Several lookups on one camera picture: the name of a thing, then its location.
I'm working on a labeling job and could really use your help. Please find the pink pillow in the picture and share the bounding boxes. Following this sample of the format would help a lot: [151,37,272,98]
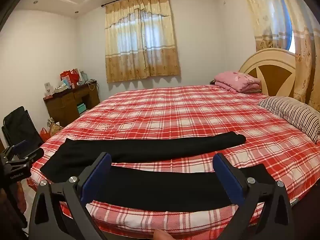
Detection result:
[214,71,262,93]

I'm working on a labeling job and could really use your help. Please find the black folding chair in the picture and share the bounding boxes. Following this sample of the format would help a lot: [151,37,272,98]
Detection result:
[1,106,44,159]

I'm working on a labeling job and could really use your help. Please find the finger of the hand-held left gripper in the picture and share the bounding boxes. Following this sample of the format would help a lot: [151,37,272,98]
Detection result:
[5,148,45,167]
[10,140,28,157]

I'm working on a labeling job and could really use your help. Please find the red plastic bag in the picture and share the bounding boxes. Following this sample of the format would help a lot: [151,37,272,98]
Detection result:
[40,127,50,143]

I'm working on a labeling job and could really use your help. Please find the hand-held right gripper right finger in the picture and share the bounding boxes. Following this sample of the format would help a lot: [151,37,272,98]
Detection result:
[212,152,294,240]

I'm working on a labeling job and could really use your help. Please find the beige window curtain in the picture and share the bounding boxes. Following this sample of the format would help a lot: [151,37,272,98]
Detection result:
[104,0,181,83]

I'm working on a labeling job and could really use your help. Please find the cream wooden headboard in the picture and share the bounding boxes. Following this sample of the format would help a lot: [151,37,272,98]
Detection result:
[239,48,298,98]

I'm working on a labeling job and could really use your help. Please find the beige floral long curtain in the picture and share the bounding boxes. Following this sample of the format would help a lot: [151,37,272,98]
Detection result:
[239,0,320,112]

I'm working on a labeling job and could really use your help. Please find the red gift bag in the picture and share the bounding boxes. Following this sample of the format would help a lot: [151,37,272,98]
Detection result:
[60,69,80,87]

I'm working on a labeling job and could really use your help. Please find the red plaid bed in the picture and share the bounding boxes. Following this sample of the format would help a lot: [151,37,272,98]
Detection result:
[27,84,320,233]

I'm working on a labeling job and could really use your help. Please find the black pants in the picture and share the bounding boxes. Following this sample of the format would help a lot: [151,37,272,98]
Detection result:
[40,131,277,213]

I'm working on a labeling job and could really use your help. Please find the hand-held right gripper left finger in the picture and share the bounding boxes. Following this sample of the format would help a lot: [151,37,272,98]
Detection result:
[29,152,112,240]

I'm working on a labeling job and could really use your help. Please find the brown wooden desk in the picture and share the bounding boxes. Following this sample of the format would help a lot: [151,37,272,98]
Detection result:
[43,80,100,127]

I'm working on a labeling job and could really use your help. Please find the striped pillow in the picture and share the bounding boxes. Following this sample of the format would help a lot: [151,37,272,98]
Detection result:
[257,96,320,144]

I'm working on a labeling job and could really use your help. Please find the patterned paper bag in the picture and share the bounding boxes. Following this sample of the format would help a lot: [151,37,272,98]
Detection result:
[47,118,64,137]

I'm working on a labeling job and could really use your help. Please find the person's right hand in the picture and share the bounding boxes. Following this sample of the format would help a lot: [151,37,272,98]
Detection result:
[153,229,173,240]

